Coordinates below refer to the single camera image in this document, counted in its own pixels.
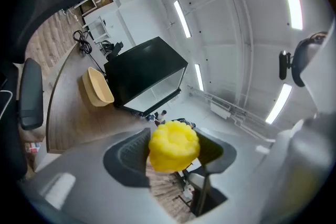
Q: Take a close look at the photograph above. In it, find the black head camera mount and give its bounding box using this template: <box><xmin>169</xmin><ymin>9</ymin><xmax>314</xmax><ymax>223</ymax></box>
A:
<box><xmin>279</xmin><ymin>31</ymin><xmax>329</xmax><ymax>87</ymax></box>

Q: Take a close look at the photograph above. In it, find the beige plastic basket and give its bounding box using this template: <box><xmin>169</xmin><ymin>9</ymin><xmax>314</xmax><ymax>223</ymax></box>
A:
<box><xmin>81</xmin><ymin>67</ymin><xmax>115</xmax><ymax>108</ymax></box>

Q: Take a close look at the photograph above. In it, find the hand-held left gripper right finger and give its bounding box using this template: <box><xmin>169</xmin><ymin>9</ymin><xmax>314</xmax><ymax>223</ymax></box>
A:
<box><xmin>193</xmin><ymin>126</ymin><xmax>276</xmax><ymax>224</ymax></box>

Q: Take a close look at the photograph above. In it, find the red white box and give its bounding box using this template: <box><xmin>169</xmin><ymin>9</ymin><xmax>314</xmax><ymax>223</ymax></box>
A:
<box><xmin>25</xmin><ymin>142</ymin><xmax>41</xmax><ymax>153</ymax></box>

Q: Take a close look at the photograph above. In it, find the white wall radiator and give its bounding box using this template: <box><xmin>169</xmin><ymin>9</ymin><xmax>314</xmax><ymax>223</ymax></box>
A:
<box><xmin>209</xmin><ymin>102</ymin><xmax>232</xmax><ymax>120</ymax></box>

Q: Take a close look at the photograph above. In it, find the wooden cabinet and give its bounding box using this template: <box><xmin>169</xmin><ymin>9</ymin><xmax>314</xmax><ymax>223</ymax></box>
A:
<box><xmin>75</xmin><ymin>0</ymin><xmax>114</xmax><ymax>17</ymax></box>

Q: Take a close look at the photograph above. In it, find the white shelf unit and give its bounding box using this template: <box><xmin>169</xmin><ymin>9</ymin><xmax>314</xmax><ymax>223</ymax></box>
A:
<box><xmin>82</xmin><ymin>15</ymin><xmax>110</xmax><ymax>40</ymax></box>

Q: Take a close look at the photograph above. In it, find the black coiled power cable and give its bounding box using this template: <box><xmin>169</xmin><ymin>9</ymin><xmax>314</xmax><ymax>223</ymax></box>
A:
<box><xmin>72</xmin><ymin>30</ymin><xmax>106</xmax><ymax>74</ymax></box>

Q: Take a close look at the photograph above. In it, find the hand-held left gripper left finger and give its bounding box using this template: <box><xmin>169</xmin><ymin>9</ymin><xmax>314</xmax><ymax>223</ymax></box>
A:
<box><xmin>19</xmin><ymin>127</ymin><xmax>183</xmax><ymax>224</ymax></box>

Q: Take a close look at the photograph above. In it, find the yellow corn cob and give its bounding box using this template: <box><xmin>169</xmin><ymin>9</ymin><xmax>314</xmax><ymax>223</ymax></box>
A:
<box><xmin>148</xmin><ymin>120</ymin><xmax>201</xmax><ymax>173</ymax></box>

